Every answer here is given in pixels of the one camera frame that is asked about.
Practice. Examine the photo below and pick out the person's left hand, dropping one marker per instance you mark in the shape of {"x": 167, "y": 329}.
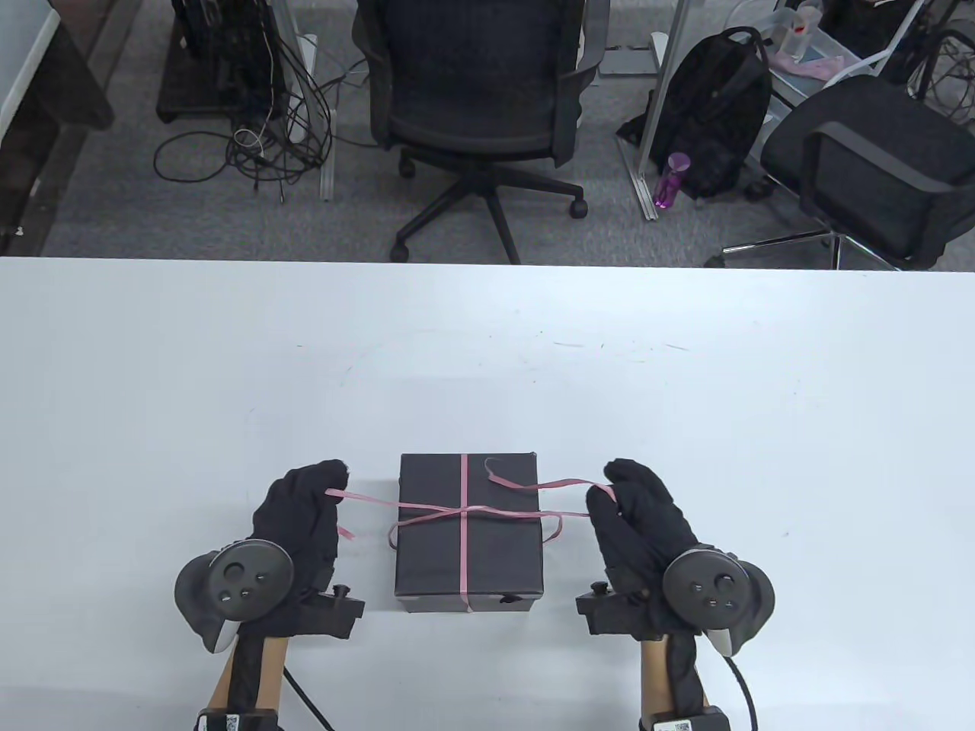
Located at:
{"x": 297, "y": 510}

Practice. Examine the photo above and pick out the person's right hand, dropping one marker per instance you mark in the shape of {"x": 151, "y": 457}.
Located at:
{"x": 647, "y": 518}

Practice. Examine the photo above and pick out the black gift box lid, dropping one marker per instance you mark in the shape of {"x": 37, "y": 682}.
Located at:
{"x": 503, "y": 556}

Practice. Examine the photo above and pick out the pink ribbon bow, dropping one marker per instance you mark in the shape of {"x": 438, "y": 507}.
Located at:
{"x": 463, "y": 548}

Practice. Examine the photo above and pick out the black gift box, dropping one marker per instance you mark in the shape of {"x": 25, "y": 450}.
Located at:
{"x": 487, "y": 605}

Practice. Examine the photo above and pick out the black left forearm sensor box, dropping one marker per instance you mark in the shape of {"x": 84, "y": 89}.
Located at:
{"x": 236, "y": 720}

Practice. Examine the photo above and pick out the person's right forearm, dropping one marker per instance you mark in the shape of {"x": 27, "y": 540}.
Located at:
{"x": 674, "y": 674}

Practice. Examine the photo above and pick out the person's left forearm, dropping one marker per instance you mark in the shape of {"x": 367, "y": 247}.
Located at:
{"x": 247, "y": 674}

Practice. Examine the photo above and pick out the black right forearm sensor box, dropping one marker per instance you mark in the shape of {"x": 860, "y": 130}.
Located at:
{"x": 685, "y": 719}

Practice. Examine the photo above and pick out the grey left hand controller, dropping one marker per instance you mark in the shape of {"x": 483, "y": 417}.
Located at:
{"x": 244, "y": 579}

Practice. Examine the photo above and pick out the grey hand controller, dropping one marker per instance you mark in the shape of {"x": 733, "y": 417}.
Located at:
{"x": 244, "y": 579}
{"x": 712, "y": 590}

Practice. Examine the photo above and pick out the grey right hand controller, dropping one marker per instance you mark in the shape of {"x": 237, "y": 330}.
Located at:
{"x": 712, "y": 590}

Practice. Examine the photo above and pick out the purple water bottle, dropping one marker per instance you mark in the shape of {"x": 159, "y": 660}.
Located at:
{"x": 670, "y": 179}

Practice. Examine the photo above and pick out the black backpack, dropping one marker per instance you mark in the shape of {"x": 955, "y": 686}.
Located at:
{"x": 716, "y": 106}

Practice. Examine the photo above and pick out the black chair with grey armrests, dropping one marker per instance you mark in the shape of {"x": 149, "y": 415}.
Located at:
{"x": 868, "y": 152}

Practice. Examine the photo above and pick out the white power strip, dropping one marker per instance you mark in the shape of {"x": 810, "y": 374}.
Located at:
{"x": 303, "y": 76}

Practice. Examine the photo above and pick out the black computer tower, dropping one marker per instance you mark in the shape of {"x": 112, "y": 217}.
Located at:
{"x": 221, "y": 61}

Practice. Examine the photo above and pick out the black mesh office chair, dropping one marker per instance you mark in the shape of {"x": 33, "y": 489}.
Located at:
{"x": 480, "y": 84}

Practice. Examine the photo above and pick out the dark side desk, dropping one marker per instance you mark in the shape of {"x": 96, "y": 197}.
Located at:
{"x": 53, "y": 114}

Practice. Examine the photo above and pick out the pink cloth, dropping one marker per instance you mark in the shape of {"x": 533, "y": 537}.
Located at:
{"x": 807, "y": 67}

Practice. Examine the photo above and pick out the clear plastic bin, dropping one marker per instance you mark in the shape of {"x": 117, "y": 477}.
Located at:
{"x": 819, "y": 46}

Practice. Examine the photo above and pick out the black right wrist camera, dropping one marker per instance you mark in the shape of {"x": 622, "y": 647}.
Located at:
{"x": 609, "y": 613}

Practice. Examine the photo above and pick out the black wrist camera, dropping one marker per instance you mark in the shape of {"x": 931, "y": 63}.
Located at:
{"x": 609, "y": 613}
{"x": 335, "y": 613}

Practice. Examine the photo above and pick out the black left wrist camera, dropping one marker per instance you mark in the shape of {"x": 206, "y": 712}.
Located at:
{"x": 335, "y": 613}

